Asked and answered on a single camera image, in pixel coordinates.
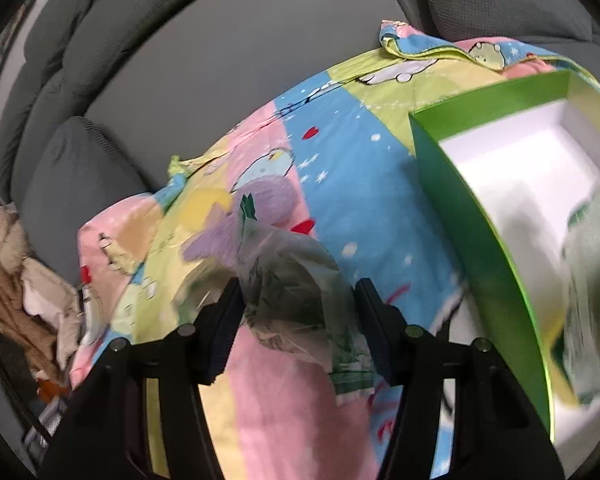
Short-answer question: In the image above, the clear green printed bag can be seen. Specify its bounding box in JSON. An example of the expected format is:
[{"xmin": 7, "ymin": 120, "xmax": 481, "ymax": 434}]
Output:
[{"xmin": 182, "ymin": 188, "xmax": 375, "ymax": 403}]

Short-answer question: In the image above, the beige brown clothing pile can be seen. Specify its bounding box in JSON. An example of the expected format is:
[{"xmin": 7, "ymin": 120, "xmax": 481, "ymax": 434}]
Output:
[{"xmin": 0, "ymin": 205, "xmax": 82, "ymax": 403}]

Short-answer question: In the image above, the small grey cushion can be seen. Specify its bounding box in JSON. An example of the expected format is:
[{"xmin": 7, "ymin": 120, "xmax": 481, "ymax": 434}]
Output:
[{"xmin": 17, "ymin": 116, "xmax": 147, "ymax": 286}]

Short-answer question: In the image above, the green white storage box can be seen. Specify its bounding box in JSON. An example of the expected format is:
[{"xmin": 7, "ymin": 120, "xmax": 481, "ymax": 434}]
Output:
[{"xmin": 410, "ymin": 70, "xmax": 600, "ymax": 476}]

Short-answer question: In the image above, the colourful cartoon blanket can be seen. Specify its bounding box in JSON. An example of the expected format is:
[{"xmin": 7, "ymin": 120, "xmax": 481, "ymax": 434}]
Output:
[{"xmin": 70, "ymin": 22, "xmax": 580, "ymax": 479}]

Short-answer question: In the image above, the grey corner sofa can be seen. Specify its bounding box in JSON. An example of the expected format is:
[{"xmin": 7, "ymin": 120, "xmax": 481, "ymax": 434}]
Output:
[{"xmin": 0, "ymin": 0, "xmax": 600, "ymax": 202}]

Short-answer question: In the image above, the grey sofa throw pillow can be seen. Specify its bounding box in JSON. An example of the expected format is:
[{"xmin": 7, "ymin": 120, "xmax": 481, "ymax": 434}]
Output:
[{"xmin": 426, "ymin": 0, "xmax": 594, "ymax": 41}]

